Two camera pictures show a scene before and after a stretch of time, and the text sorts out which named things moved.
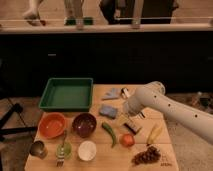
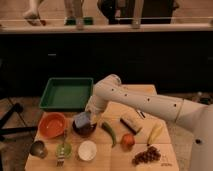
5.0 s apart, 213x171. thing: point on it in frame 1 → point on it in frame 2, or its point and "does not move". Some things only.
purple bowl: x=84 y=125 does not move
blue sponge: x=109 y=111 → x=81 y=119
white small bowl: x=87 y=150 does not move
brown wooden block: x=132 y=124 does not move
